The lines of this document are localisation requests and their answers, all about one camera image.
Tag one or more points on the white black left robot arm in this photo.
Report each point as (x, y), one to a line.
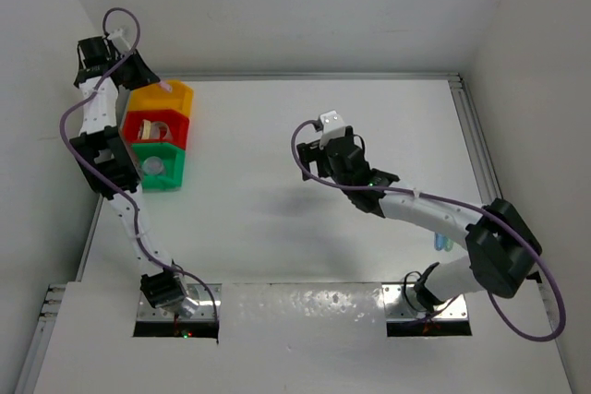
(105, 65)

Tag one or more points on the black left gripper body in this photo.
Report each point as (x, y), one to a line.
(131, 74)

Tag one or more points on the green clip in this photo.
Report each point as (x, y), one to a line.
(447, 244)

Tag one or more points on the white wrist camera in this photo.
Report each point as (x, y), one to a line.
(119, 39)
(330, 126)

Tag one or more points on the beige tape roll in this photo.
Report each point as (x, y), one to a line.
(145, 130)

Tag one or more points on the blue clip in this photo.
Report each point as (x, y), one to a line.
(439, 242)

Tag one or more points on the yellow plastic bin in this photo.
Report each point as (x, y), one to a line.
(154, 97)

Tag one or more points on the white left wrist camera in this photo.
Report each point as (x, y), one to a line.
(119, 39)

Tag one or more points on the pink clip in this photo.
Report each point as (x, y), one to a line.
(165, 86)

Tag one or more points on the green plastic bin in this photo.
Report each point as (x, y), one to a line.
(174, 159)

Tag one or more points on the clear tape roll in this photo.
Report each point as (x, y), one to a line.
(161, 131)

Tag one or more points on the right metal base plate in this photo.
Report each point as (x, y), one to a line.
(397, 310)

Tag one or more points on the red plastic bin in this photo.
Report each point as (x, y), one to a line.
(178, 123)

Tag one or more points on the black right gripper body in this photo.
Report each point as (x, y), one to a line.
(310, 152)

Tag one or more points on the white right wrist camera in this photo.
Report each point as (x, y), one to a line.
(330, 126)

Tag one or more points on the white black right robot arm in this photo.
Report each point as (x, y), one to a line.
(500, 248)

